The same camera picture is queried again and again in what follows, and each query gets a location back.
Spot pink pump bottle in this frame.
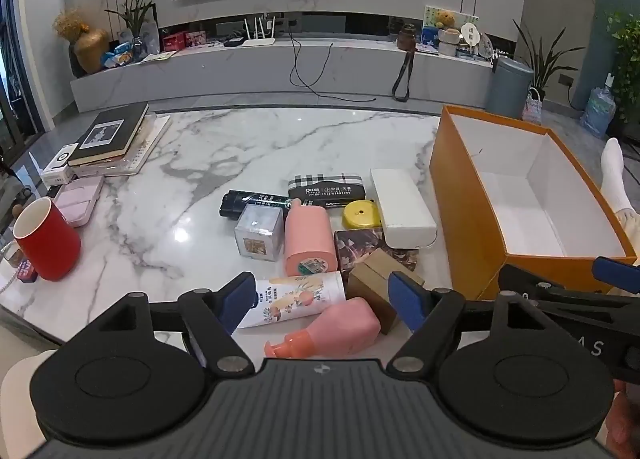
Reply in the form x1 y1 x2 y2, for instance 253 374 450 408
264 297 381 359

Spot blue water jug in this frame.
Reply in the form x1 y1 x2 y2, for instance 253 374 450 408
580 73 616 138

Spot red cup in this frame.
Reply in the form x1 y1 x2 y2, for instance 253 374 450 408
13 197 81 281

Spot plaid black case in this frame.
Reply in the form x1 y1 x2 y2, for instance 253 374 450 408
288 173 366 208

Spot clear plastic cube box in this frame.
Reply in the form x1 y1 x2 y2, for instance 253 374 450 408
234 204 284 262

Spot orange cardboard box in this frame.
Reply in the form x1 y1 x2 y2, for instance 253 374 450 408
430 106 637 300

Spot yellow tape measure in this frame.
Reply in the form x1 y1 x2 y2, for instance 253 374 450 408
342 199 382 229

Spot small striped bag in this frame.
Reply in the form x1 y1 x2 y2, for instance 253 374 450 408
522 87 542 125

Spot grey trash bin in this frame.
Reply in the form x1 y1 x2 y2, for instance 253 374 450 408
485 57 534 119

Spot dark shampoo bottle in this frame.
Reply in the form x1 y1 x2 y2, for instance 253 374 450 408
219 190 291 220

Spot black cable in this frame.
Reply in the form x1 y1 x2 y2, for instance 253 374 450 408
287 33 378 104

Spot small white box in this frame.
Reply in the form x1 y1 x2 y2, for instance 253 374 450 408
40 142 78 188

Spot green leafy plant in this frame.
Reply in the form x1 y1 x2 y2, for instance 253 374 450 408
608 12 640 124

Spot small blue box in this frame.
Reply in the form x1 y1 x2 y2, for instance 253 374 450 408
16 260 38 283

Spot white floral tube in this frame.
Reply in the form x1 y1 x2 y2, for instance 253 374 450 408
239 271 346 329

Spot pink cylindrical bottle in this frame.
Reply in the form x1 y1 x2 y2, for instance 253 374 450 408
284 199 337 276

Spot black hardcover book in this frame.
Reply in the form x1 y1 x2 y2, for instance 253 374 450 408
67 104 149 166

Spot white router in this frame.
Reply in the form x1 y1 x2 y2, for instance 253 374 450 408
243 16 276 46

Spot white rectangular box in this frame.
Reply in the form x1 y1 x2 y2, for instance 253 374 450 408
370 168 437 250

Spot white book stack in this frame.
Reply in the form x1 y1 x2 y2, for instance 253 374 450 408
73 113 171 178

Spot potted green plant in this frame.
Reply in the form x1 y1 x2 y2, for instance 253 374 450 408
513 21 585 99

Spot golden vase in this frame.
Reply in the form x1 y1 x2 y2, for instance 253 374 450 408
74 29 110 74

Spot white sock foot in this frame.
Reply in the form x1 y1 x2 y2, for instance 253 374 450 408
600 137 634 213

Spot brown cardboard box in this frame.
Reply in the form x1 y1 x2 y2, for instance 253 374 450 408
346 249 424 335

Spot pink flat case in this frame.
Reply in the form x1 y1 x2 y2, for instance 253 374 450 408
53 176 104 228

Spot floral dark box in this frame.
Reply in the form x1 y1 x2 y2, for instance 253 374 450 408
334 227 418 274

